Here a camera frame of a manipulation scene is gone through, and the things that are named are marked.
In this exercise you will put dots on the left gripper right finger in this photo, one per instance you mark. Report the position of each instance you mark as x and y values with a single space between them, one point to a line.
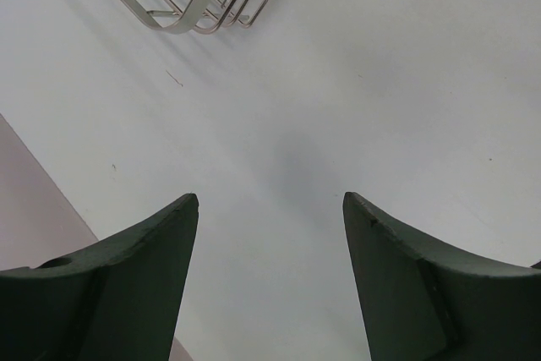
425 299

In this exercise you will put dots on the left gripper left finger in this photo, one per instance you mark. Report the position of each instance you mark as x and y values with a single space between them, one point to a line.
117 299

